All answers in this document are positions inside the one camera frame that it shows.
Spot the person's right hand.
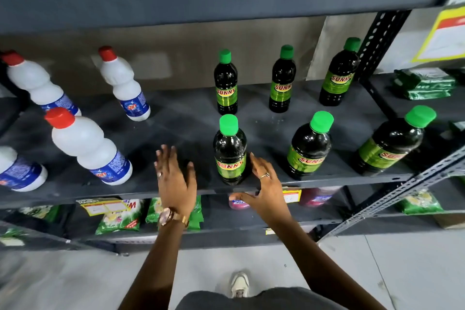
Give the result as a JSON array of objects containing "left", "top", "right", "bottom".
[{"left": 229, "top": 153, "right": 292, "bottom": 229}]

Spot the grey garment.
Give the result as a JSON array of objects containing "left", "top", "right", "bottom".
[{"left": 175, "top": 287, "right": 341, "bottom": 310}]

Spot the person's left forearm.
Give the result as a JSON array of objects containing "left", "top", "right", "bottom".
[{"left": 119, "top": 220, "right": 189, "bottom": 310}]

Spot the person's right forearm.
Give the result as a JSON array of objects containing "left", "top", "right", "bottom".
[{"left": 267, "top": 217, "right": 386, "bottom": 310}]

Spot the white bottle red cap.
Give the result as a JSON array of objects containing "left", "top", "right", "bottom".
[
  {"left": 0, "top": 50, "right": 82, "bottom": 117},
  {"left": 98, "top": 46, "right": 152, "bottom": 122},
  {"left": 45, "top": 107, "right": 133, "bottom": 186},
  {"left": 0, "top": 146, "right": 48, "bottom": 193}
]

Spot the large dark bottle green cap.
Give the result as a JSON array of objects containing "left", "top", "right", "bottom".
[
  {"left": 283, "top": 111, "right": 334, "bottom": 180},
  {"left": 213, "top": 114, "right": 248, "bottom": 186},
  {"left": 350, "top": 105, "right": 437, "bottom": 177}
]

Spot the green detergent packet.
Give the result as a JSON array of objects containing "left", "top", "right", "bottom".
[
  {"left": 145, "top": 198, "right": 163, "bottom": 225},
  {"left": 395, "top": 190, "right": 445, "bottom": 215},
  {"left": 187, "top": 195, "right": 204, "bottom": 233},
  {"left": 18, "top": 205, "right": 61, "bottom": 220},
  {"left": 95, "top": 199, "right": 143, "bottom": 236}
]

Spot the pink bottle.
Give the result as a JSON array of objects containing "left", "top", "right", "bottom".
[
  {"left": 299, "top": 186, "right": 343, "bottom": 208},
  {"left": 228, "top": 192, "right": 257, "bottom": 211}
]

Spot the white shoe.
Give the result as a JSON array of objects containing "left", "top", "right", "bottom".
[{"left": 230, "top": 272, "right": 251, "bottom": 299}]

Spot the perforated black rack post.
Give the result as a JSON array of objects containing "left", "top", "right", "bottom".
[{"left": 355, "top": 10, "right": 412, "bottom": 83}]

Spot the brown cardboard back panel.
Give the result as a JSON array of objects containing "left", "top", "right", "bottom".
[{"left": 0, "top": 14, "right": 379, "bottom": 97}]

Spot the rose gold wristwatch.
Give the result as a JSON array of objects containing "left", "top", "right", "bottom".
[{"left": 158, "top": 207, "right": 190, "bottom": 228}]

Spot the dark green packet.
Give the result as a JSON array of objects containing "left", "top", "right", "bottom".
[
  {"left": 393, "top": 68, "right": 457, "bottom": 92},
  {"left": 406, "top": 88, "right": 455, "bottom": 101}
]

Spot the perforated grey rack post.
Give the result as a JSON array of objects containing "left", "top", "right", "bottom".
[{"left": 319, "top": 146, "right": 465, "bottom": 243}]

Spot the large yellow price tag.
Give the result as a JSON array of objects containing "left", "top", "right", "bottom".
[{"left": 75, "top": 197, "right": 126, "bottom": 217}]

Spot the small dark bottle green cap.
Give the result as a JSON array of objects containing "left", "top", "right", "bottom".
[
  {"left": 269, "top": 45, "right": 297, "bottom": 114},
  {"left": 214, "top": 49, "right": 239, "bottom": 116},
  {"left": 319, "top": 37, "right": 362, "bottom": 107}
]

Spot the yellow and red sign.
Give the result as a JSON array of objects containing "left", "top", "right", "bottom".
[{"left": 412, "top": 6, "right": 465, "bottom": 63}]

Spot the dark grey metal shelving rack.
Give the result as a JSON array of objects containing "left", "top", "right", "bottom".
[{"left": 0, "top": 0, "right": 465, "bottom": 256}]

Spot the small yellow price tag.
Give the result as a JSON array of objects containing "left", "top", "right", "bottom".
[{"left": 282, "top": 188, "right": 302, "bottom": 204}]

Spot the person's left hand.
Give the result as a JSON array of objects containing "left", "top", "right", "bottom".
[{"left": 154, "top": 144, "right": 198, "bottom": 217}]

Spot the brown cardboard box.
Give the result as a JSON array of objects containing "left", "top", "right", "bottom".
[{"left": 434, "top": 212, "right": 465, "bottom": 230}]

